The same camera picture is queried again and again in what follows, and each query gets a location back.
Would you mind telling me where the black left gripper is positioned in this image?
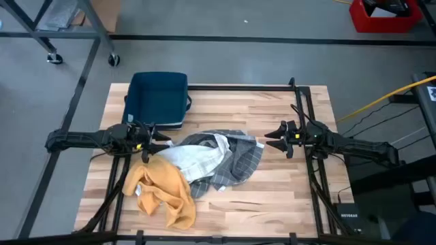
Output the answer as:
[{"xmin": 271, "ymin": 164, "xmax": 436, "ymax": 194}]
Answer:
[{"xmin": 129, "ymin": 121, "xmax": 172, "ymax": 163}]

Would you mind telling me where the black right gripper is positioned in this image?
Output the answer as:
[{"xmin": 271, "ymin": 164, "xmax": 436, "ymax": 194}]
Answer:
[{"xmin": 264, "ymin": 120, "xmax": 307, "ymax": 159}]

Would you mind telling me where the white towel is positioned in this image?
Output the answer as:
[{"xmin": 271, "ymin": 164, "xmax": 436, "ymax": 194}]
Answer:
[{"xmin": 156, "ymin": 133, "xmax": 232, "ymax": 184}]

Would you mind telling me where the grey checked towel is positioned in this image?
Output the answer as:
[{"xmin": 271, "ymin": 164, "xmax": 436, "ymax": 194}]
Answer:
[{"xmin": 178, "ymin": 129, "xmax": 265, "ymax": 199}]

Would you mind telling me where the yellow knit towel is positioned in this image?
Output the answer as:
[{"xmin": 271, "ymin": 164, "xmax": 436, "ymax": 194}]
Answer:
[{"xmin": 121, "ymin": 155, "xmax": 198, "ymax": 231}]

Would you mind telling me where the dark blue fabric bin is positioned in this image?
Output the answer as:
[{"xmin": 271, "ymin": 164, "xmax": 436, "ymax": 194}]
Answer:
[{"xmin": 121, "ymin": 71, "xmax": 192, "ymax": 131}]

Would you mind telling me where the grey metal cart with casters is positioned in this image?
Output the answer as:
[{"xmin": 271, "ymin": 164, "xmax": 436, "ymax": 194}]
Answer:
[{"xmin": 0, "ymin": 0, "xmax": 121, "ymax": 67}]

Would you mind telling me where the brown cardboard box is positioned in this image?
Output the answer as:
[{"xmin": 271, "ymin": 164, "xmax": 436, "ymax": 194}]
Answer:
[{"xmin": 80, "ymin": 0, "xmax": 122, "ymax": 33}]

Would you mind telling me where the red plastic bin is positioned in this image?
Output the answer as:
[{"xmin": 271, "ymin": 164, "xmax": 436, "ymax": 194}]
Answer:
[{"xmin": 348, "ymin": 0, "xmax": 424, "ymax": 34}]

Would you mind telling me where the grey foil sheet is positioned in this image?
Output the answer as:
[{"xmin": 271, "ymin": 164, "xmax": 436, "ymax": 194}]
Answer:
[{"xmin": 36, "ymin": 0, "xmax": 81, "ymax": 32}]

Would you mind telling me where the dark blue chair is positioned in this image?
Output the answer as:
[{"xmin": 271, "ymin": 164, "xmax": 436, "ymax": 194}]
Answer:
[{"xmin": 391, "ymin": 210, "xmax": 436, "ymax": 245}]

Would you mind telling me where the black tool in bin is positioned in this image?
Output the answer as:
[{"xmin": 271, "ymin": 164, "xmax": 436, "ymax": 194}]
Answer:
[{"xmin": 361, "ymin": 0, "xmax": 411, "ymax": 17}]

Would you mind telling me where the black aluminium table frame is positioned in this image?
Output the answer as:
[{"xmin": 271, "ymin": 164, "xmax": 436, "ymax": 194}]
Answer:
[{"xmin": 73, "ymin": 77, "xmax": 357, "ymax": 245}]

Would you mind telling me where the black Netgear network switch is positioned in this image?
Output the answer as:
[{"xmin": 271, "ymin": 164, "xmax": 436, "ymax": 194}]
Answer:
[{"xmin": 332, "ymin": 203, "xmax": 364, "ymax": 235}]

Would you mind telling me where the yellow cable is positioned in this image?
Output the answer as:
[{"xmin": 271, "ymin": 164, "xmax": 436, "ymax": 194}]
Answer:
[{"xmin": 337, "ymin": 75, "xmax": 436, "ymax": 123}]

